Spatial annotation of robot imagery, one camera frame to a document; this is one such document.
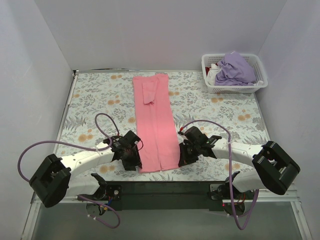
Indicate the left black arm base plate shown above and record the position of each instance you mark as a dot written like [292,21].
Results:
[108,192]

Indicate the aluminium frame rail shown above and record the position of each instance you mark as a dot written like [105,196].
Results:
[169,211]

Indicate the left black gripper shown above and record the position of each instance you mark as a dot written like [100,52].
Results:
[132,159]

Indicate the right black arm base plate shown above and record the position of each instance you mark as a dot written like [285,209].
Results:
[220,191]

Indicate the pink t shirt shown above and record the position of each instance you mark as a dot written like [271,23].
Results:
[155,123]

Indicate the white garment in basket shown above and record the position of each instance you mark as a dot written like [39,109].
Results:
[214,70]

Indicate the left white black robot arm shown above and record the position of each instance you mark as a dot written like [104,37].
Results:
[59,177]

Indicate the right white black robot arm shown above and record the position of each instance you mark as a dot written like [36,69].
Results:
[274,169]

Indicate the floral table mat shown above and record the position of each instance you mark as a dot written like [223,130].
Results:
[103,104]

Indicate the white plastic laundry basket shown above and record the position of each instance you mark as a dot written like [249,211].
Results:
[253,60]

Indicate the purple t shirt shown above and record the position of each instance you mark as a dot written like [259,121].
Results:
[235,71]

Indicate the dark red garment in basket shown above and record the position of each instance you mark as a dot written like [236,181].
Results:
[207,69]

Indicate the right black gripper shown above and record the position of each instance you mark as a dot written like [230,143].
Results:
[186,155]

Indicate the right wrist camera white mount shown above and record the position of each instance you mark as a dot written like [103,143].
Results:
[181,135]

